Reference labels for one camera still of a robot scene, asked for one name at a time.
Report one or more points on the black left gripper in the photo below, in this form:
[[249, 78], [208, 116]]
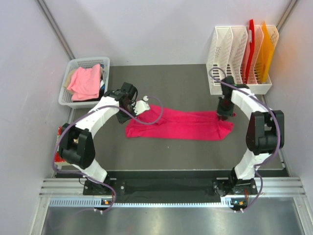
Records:
[[122, 120]]

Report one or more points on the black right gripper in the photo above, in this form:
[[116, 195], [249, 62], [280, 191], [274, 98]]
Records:
[[222, 115]]

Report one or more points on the magenta t shirt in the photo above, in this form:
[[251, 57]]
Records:
[[174, 124]]

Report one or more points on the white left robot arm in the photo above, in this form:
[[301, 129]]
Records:
[[77, 146]]

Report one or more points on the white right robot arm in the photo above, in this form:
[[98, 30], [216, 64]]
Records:
[[265, 134]]

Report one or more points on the light pink t shirt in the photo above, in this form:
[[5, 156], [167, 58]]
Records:
[[85, 83]]

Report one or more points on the white plastic laundry basket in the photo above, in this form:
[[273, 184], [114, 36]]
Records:
[[89, 62]]

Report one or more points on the white file organiser rack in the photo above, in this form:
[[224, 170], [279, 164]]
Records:
[[227, 51]]

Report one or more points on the beige cloth in basket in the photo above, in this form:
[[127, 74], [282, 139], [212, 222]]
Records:
[[68, 81]]

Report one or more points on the orange plastic folder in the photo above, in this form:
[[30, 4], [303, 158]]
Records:
[[269, 42]]

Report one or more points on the red plastic folder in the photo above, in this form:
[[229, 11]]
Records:
[[249, 51]]

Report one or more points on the red and green book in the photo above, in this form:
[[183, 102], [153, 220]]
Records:
[[57, 159]]

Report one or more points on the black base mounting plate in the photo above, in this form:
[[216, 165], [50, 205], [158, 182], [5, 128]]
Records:
[[171, 186]]

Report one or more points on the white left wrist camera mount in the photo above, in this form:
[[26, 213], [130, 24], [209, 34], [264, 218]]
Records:
[[141, 106]]

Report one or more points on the aluminium frame rail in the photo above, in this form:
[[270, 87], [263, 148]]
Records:
[[272, 187]]

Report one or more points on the grey slotted cable duct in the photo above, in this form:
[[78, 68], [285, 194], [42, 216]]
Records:
[[102, 203]]

